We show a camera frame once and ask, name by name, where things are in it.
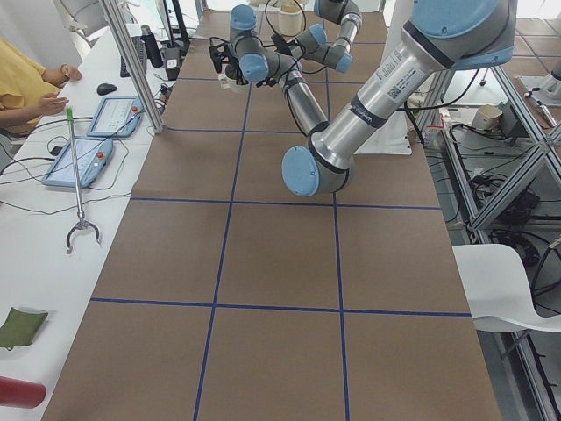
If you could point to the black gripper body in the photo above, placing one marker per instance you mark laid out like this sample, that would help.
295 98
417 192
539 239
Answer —
233 68

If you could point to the white ribbed HOME mug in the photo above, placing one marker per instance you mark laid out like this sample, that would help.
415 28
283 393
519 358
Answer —
233 80

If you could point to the person left hand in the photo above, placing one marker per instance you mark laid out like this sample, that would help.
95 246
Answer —
70 73

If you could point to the person right hand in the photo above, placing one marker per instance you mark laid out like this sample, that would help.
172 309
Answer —
51 105

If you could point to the black water bottle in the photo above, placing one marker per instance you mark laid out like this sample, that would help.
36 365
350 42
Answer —
151 46

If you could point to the blue teach pendant far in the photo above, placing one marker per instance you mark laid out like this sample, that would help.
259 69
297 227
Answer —
116 117

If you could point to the blue teach pendant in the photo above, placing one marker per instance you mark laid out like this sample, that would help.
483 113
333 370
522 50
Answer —
116 117
92 155

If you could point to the black computer mouse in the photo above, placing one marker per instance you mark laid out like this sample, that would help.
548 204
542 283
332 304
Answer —
105 88

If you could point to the blue teach pendant near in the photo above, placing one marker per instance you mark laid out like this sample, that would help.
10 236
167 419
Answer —
92 155

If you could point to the person in yellow shirt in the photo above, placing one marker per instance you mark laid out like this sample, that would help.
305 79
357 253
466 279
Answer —
23 83

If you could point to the grey reacher grabber tool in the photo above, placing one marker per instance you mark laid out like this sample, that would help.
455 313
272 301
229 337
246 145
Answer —
83 223

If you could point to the brown paper table mat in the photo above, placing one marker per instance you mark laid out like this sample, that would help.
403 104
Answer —
225 297

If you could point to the green cloth pouch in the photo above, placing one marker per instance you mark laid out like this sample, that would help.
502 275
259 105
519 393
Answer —
20 328

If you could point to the white plastic chair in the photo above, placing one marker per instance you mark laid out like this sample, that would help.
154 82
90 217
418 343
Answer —
497 291

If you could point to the red cylinder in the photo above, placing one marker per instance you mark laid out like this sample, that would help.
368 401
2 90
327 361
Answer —
21 394

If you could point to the aluminium frame rack right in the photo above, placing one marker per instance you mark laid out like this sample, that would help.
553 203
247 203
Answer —
496 166

